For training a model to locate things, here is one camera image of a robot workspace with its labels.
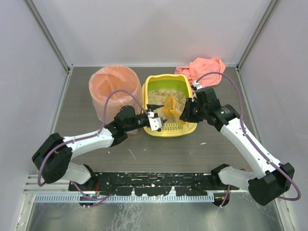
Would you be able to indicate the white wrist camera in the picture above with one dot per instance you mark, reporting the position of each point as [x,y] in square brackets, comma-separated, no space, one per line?
[155,121]
[197,86]

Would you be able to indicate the cat litter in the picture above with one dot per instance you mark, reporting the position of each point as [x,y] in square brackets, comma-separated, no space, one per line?
[159,96]

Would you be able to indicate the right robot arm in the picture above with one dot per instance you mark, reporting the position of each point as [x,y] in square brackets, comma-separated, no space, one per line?
[270,178]

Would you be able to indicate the bin with pink bag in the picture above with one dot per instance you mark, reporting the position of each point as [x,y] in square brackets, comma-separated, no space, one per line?
[113,87]

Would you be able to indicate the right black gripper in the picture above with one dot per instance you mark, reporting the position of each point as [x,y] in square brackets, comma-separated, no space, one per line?
[189,111]

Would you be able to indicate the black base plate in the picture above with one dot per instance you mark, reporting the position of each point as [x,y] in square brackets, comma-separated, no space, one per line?
[152,184]

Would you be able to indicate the pink cloth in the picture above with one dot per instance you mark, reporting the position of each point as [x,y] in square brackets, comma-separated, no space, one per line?
[200,66]

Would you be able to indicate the yellow green litter box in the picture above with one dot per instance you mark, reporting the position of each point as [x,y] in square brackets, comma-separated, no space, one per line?
[169,82]

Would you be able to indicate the slotted cable duct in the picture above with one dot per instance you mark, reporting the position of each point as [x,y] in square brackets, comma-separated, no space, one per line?
[171,198]

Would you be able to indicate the orange litter scoop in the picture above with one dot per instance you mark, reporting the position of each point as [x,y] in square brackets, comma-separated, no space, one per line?
[170,108]

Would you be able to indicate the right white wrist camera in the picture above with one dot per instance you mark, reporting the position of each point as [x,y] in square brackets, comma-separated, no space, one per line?
[197,86]

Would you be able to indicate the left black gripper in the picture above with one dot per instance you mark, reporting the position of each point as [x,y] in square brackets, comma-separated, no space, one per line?
[143,119]

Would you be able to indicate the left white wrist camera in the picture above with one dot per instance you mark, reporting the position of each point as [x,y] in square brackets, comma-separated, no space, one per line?
[155,121]

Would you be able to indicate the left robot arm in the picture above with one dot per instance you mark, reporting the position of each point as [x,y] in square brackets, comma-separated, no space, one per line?
[54,157]

